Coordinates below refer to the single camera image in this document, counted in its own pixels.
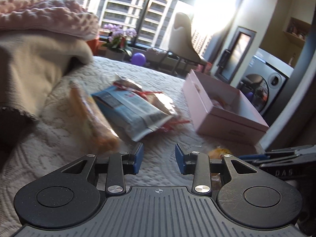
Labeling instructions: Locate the grey washing machine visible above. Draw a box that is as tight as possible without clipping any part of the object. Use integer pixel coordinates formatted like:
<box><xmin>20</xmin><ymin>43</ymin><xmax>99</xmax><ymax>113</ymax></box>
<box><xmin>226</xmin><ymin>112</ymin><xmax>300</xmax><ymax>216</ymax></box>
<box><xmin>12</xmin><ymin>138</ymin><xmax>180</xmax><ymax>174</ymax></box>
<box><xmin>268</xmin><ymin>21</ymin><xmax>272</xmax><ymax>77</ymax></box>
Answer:
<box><xmin>237</xmin><ymin>48</ymin><xmax>293</xmax><ymax>115</ymax></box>

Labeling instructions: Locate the white lace tablecloth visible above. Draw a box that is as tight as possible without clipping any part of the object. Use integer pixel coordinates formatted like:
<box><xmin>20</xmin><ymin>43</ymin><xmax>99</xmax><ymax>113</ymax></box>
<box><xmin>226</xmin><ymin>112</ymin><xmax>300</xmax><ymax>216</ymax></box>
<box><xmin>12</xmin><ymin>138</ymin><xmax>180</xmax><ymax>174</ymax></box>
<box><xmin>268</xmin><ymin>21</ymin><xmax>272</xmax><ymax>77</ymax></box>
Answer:
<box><xmin>0</xmin><ymin>55</ymin><xmax>262</xmax><ymax>236</ymax></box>

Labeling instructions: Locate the black framed door panel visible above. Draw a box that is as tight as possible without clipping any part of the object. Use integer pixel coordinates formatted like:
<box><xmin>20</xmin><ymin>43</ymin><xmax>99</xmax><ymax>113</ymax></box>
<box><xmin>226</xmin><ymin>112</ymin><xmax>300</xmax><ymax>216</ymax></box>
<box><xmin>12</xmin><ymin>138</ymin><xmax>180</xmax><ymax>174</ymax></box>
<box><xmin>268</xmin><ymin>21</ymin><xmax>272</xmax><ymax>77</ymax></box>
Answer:
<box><xmin>215</xmin><ymin>26</ymin><xmax>256</xmax><ymax>84</ymax></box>

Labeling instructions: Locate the small orange snack packet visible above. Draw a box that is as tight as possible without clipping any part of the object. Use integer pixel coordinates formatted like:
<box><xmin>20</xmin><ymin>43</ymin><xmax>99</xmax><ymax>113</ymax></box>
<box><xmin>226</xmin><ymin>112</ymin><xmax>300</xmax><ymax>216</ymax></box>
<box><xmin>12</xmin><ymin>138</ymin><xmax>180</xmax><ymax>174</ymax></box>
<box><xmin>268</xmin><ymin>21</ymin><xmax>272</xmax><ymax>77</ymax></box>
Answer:
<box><xmin>208</xmin><ymin>147</ymin><xmax>232</xmax><ymax>159</ymax></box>

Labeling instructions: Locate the pink cardboard box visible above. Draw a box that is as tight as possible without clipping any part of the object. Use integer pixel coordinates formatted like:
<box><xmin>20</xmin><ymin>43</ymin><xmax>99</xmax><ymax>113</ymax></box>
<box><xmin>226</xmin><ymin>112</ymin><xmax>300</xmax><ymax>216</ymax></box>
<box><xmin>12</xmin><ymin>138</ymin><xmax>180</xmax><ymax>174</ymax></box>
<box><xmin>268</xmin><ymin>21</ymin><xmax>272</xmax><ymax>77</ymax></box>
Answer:
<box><xmin>183</xmin><ymin>70</ymin><xmax>269</xmax><ymax>145</ymax></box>

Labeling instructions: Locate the beige folded blanket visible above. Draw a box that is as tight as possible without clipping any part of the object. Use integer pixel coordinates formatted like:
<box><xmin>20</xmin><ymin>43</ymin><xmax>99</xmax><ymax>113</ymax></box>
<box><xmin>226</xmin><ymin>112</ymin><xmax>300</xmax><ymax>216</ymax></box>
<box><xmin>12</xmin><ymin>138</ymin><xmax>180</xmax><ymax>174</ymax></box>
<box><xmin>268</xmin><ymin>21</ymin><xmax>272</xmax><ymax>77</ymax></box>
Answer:
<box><xmin>1</xmin><ymin>31</ymin><xmax>93</xmax><ymax>119</ymax></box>

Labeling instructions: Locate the pink bumpy blanket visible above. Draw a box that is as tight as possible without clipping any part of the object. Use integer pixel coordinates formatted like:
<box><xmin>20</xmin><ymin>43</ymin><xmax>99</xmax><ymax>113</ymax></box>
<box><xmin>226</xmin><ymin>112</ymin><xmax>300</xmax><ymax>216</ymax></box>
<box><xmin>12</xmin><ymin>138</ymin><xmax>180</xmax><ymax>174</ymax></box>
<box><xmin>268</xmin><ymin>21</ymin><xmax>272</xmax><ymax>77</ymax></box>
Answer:
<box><xmin>1</xmin><ymin>0</ymin><xmax>100</xmax><ymax>41</ymax></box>

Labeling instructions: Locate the cream upholstered chair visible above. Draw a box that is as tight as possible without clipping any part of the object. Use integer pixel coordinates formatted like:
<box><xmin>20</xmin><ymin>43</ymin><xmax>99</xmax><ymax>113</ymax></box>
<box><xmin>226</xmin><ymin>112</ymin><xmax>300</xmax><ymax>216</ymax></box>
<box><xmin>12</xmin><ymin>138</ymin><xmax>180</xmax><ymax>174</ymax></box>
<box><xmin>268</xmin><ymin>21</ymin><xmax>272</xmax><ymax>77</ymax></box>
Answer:
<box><xmin>159</xmin><ymin>12</ymin><xmax>208</xmax><ymax>75</ymax></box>

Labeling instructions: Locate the clear cracker packet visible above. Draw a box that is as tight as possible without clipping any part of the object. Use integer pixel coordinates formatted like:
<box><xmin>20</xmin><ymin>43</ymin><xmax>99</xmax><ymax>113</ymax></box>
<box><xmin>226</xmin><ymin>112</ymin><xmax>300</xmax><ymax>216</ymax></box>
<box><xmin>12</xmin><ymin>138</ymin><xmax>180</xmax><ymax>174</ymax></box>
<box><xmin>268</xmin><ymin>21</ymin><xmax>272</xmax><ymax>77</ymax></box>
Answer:
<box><xmin>113</xmin><ymin>73</ymin><xmax>190</xmax><ymax>132</ymax></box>

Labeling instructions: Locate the purple orchid flower pot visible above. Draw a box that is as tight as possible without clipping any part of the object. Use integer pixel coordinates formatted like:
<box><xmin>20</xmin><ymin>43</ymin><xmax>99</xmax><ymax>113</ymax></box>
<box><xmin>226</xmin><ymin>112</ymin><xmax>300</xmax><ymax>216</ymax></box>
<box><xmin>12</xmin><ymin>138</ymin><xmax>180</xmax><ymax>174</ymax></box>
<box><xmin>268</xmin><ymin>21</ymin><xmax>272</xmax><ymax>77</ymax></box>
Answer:
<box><xmin>102</xmin><ymin>23</ymin><xmax>137</xmax><ymax>61</ymax></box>

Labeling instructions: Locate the long bread stick packet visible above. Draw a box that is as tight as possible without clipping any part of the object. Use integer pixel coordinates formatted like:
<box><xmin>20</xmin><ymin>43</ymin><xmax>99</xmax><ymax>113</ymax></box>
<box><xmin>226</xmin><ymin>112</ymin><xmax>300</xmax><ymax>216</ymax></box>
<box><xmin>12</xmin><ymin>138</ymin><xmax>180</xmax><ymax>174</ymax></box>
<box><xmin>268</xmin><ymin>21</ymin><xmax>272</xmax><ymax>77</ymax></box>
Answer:
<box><xmin>69</xmin><ymin>79</ymin><xmax>120</xmax><ymax>153</ymax></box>

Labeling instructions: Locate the blue monster snack bag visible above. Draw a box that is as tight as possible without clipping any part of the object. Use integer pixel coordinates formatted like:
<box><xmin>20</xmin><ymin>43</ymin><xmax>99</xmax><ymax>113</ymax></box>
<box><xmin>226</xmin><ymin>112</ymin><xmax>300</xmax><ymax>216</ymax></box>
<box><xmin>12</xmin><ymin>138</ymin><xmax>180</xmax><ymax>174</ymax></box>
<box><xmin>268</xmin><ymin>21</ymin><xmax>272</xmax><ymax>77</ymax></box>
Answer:
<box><xmin>92</xmin><ymin>86</ymin><xmax>172</xmax><ymax>142</ymax></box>

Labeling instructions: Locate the purple ball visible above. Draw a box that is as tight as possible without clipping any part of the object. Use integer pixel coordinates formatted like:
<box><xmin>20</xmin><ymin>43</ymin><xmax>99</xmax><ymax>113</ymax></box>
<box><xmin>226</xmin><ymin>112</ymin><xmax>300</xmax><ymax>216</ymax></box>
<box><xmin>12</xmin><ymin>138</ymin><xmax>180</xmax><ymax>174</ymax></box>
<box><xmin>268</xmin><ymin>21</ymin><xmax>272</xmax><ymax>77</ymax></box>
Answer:
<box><xmin>131</xmin><ymin>53</ymin><xmax>146</xmax><ymax>66</ymax></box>

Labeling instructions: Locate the red chicken snack pouch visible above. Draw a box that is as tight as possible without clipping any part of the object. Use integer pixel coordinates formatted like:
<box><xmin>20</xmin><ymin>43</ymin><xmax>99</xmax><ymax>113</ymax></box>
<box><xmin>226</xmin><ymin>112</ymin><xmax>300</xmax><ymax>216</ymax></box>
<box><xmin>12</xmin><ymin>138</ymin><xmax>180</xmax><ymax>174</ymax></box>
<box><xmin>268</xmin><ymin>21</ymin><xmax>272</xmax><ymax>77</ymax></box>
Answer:
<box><xmin>209</xmin><ymin>95</ymin><xmax>232</xmax><ymax>111</ymax></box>

